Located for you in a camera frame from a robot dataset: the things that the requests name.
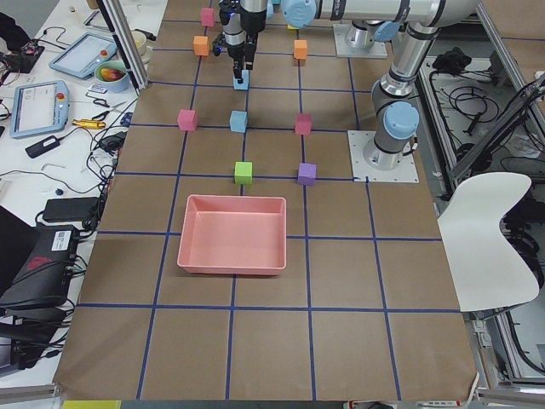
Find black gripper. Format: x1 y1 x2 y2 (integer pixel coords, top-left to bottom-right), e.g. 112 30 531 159
240 0 268 36
212 32 257 80

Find light blue block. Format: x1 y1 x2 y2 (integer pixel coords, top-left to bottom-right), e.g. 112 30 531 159
229 111 248 134
232 70 250 90

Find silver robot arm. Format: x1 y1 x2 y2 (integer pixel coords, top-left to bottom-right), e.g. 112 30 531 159
212 1 410 85
281 0 478 170

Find orange block table edge side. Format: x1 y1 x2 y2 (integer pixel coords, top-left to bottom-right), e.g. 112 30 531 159
192 36 210 56

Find far magenta block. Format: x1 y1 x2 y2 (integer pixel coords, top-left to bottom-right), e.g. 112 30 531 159
200 8 215 27

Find orange block robot side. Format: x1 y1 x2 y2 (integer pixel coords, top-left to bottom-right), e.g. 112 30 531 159
293 39 308 60

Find magenta block table edge side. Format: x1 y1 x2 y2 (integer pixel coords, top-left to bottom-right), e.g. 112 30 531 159
177 109 198 131

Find magenta block robot side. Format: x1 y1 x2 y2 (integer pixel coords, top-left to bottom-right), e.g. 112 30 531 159
294 113 313 135

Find white bowl with lemon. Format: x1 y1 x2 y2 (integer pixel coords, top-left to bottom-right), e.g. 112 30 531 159
131 30 147 60

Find green block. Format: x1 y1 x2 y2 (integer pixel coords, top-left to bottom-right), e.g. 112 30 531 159
234 161 253 185

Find purple block near tray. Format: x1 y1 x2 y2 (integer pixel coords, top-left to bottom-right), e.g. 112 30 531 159
297 163 317 187

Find blue bowl with fruit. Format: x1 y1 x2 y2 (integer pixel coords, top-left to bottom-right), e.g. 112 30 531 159
95 60 130 93

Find scissors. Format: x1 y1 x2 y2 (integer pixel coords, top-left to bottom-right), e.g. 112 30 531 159
92 101 125 122

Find far teach pendant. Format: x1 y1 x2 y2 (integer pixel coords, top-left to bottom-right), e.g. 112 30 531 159
49 32 118 79

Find teach pendant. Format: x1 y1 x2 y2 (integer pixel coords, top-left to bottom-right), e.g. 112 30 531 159
49 32 118 79
9 80 69 139

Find gold cylinder tool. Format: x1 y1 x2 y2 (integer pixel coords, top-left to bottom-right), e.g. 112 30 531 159
72 119 106 130

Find pink plastic tray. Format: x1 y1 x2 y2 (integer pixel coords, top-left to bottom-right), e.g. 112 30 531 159
177 194 287 276

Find near teach pendant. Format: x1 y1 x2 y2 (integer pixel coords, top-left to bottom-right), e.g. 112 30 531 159
9 80 69 139

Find black small adapter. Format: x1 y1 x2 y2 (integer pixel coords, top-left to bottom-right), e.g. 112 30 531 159
25 135 60 158

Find black power brick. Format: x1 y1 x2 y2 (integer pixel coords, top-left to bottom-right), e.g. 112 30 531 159
42 197 98 222

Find black laptop bag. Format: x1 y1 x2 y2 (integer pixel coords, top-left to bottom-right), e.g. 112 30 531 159
1 225 79 322

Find white chair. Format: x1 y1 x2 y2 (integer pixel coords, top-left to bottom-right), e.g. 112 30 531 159
438 172 539 312

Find aluminium frame post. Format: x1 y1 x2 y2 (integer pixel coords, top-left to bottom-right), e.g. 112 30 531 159
97 0 148 91

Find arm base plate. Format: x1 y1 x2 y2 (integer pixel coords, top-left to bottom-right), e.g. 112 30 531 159
333 20 387 59
347 130 419 183

